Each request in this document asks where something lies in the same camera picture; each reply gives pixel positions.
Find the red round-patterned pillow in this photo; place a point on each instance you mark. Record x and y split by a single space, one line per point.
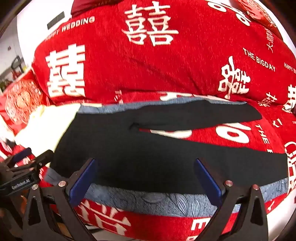
23 99
259 16

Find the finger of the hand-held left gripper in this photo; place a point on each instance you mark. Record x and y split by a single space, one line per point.
44 157
21 154

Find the dark red cushion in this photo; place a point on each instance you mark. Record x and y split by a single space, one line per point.
81 7

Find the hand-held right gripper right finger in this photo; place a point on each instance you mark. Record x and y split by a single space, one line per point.
208 182

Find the red printed blanket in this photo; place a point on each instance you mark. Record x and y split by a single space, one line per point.
161 69

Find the black pants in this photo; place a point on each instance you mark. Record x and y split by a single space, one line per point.
138 157

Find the dark rectangular vent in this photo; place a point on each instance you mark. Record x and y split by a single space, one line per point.
55 20

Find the white folded cloth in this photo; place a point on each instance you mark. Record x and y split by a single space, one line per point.
46 129

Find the black metal rack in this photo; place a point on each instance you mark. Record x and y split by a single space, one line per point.
17 66

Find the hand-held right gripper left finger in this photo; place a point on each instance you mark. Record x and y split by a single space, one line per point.
83 182

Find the blue-grey leaf-patterned cloth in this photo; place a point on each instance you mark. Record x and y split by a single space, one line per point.
161 201

